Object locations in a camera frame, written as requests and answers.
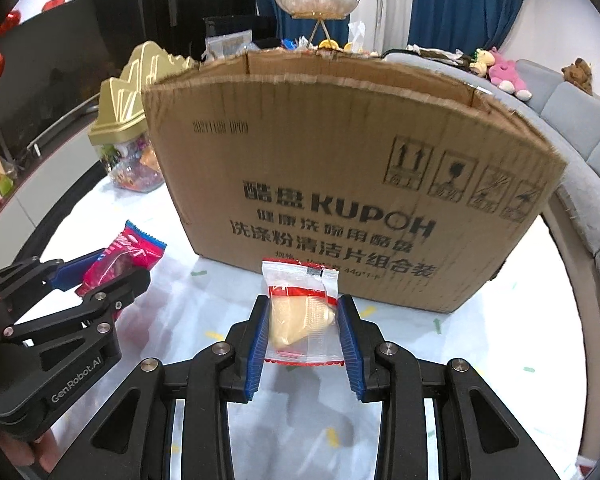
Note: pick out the black television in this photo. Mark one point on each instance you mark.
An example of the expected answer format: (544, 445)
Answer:
(55, 60)

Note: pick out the clear packet with yellow pastry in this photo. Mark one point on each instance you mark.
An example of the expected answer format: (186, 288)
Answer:
(300, 320)

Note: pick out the light blue tablecloth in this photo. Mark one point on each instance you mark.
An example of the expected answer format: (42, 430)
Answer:
(480, 360)

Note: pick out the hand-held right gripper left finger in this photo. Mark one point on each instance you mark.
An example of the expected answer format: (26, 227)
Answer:
(257, 345)

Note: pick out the white sheer curtain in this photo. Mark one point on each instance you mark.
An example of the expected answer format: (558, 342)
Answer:
(380, 0)

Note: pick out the clutter of papers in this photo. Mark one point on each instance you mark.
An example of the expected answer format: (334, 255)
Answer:
(437, 55)

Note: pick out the white two-tier snack dish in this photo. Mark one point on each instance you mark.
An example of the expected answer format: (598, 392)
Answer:
(315, 2)

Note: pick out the clear plastic bag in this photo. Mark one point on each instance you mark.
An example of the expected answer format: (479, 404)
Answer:
(227, 45)

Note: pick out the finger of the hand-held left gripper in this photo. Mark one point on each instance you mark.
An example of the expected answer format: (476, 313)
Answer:
(75, 270)
(125, 290)

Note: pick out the brown cardboard box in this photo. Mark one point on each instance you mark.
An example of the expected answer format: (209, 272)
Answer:
(330, 160)

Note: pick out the yellow plush toy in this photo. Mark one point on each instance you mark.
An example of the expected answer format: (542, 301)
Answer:
(481, 62)

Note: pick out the clear candy jar gold lid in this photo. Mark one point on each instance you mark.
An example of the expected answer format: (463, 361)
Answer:
(125, 110)

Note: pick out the pink plush toy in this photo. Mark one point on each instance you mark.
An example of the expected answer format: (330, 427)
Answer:
(507, 75)

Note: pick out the pink snack packet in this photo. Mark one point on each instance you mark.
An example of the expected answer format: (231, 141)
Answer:
(125, 250)

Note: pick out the brown teddy bear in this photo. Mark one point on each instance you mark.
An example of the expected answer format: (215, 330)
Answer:
(577, 76)

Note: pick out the black upright piano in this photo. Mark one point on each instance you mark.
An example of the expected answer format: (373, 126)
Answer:
(205, 10)

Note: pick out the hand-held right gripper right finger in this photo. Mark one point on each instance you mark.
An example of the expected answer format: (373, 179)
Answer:
(350, 345)

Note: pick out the grey television cabinet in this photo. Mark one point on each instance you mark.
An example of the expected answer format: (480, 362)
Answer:
(65, 127)

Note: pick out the grey sectional sofa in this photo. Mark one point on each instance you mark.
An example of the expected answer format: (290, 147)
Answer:
(580, 125)

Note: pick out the person's left hand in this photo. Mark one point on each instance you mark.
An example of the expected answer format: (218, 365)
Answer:
(30, 452)

